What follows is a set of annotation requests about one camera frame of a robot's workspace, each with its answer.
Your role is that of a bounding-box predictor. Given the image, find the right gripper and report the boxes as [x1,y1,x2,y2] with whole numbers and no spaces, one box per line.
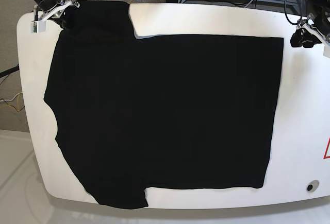
[35,0,80,30]

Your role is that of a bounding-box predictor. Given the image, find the red triangle warning sticker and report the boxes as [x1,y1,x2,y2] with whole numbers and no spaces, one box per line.
[323,140,330,159]

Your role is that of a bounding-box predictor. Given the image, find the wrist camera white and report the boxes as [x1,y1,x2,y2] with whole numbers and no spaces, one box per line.
[323,46,330,58]
[30,21,46,33]

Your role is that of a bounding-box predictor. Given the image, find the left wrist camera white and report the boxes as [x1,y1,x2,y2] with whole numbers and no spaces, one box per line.
[323,46,330,58]

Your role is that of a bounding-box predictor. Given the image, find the yellow floor cable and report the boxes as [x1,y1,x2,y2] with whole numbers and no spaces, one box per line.
[0,92,24,112]

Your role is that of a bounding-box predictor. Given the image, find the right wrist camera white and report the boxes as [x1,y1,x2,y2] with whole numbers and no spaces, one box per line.
[30,21,46,33]

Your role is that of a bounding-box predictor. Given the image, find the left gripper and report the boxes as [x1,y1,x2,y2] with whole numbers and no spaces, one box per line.
[290,14,329,48]

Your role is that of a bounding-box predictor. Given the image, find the black T-shirt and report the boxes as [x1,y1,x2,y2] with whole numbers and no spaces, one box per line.
[44,0,284,209]

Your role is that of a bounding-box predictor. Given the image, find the round table grommet right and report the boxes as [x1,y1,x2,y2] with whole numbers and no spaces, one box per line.
[306,180,320,193]

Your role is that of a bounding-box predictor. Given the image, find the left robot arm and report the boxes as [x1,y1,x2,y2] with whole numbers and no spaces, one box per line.
[284,0,329,48]

